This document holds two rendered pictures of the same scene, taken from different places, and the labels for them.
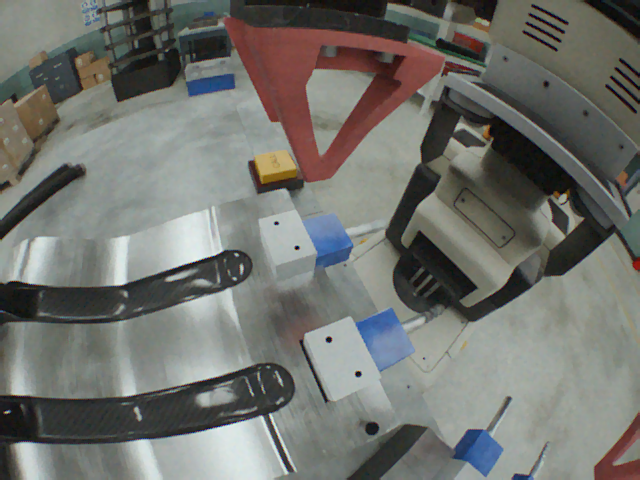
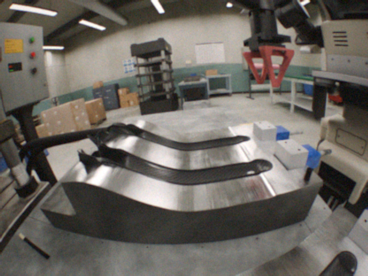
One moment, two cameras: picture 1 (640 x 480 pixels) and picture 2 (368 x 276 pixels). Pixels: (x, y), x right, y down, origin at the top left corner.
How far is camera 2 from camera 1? 0.23 m
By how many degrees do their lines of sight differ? 41
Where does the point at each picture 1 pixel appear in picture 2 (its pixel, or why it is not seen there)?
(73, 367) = (158, 155)
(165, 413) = (205, 178)
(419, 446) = (336, 212)
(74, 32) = (118, 75)
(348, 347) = (293, 144)
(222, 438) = (238, 182)
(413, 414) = not seen: hidden behind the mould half
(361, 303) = not seen: hidden behind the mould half
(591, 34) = (354, 30)
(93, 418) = (160, 173)
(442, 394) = not seen: outside the picture
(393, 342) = (311, 150)
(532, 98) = (347, 69)
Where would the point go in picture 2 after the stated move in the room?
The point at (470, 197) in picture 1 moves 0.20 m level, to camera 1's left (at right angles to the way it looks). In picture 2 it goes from (341, 132) to (288, 125)
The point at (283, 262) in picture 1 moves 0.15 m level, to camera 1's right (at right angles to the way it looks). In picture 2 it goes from (265, 129) to (333, 137)
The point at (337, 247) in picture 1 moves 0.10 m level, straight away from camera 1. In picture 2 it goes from (283, 131) to (287, 119)
